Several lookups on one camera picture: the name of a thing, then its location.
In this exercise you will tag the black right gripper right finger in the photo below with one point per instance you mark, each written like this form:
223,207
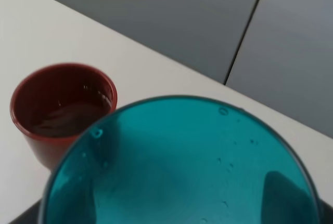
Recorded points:
325,213

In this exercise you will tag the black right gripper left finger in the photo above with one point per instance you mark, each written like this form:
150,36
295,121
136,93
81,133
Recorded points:
30,216

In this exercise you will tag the teal translucent plastic cup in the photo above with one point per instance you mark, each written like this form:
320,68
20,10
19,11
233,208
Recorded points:
180,159

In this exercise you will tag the red plastic cup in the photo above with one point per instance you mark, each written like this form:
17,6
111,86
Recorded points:
55,104

